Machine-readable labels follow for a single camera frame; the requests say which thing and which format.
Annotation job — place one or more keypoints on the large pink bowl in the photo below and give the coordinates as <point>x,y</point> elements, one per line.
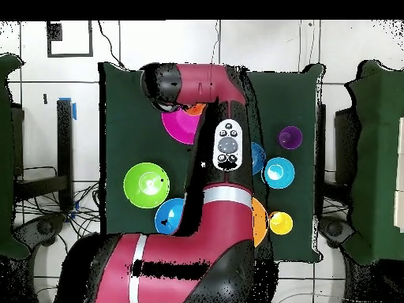
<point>180,126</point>

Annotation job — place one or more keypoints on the orange cup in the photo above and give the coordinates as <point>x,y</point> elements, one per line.
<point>195,109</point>

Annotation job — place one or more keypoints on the large green bowl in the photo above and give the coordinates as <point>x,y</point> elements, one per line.
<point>145,184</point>

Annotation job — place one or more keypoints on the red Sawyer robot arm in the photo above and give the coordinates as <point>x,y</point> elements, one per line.
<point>202,82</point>

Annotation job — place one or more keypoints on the dark blue bowl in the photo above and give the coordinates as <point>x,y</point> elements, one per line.
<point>258,157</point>

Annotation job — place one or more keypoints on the medium blue bowl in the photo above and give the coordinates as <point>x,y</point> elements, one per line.
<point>167,217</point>

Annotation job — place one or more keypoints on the small light blue bowl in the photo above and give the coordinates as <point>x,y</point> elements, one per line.
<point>279,173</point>

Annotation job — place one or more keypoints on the large orange bowl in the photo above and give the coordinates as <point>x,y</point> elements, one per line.
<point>259,222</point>

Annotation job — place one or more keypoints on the dark green tablecloth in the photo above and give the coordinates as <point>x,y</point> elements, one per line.
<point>126,126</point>

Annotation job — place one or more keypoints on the purple cup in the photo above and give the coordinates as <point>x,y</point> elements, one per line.
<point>290,138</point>

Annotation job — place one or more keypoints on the yellow cup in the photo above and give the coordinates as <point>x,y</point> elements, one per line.
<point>281,223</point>

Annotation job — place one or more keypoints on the blue tape strip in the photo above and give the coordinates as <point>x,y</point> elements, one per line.
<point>74,111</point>

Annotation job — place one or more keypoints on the dark grey chair base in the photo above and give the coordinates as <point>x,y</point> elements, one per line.
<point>334,228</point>
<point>41,228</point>

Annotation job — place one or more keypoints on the green cloth covered side table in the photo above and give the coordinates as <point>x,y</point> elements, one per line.
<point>378,157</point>
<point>6,157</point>

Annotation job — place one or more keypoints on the black metal frame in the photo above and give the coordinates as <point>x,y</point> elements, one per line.
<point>64,142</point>

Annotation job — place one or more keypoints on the black square floor frame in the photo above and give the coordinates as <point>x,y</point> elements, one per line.
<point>54,31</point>

